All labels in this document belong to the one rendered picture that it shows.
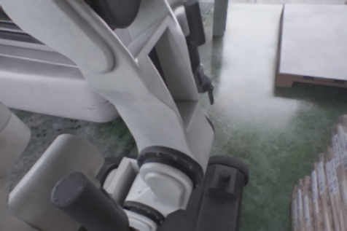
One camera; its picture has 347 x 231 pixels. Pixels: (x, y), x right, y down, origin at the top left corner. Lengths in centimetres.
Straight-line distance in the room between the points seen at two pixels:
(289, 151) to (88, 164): 116
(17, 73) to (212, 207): 90
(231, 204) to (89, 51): 76
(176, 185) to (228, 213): 48
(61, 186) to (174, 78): 27
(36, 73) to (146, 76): 78
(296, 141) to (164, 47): 110
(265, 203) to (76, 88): 93
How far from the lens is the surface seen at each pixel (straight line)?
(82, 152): 29
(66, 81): 97
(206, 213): 90
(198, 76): 61
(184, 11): 56
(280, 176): 124
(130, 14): 34
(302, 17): 236
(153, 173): 45
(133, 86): 31
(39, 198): 27
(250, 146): 130
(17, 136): 23
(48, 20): 31
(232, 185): 93
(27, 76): 108
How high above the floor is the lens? 103
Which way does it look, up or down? 46 degrees down
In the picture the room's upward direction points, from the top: 6 degrees counter-clockwise
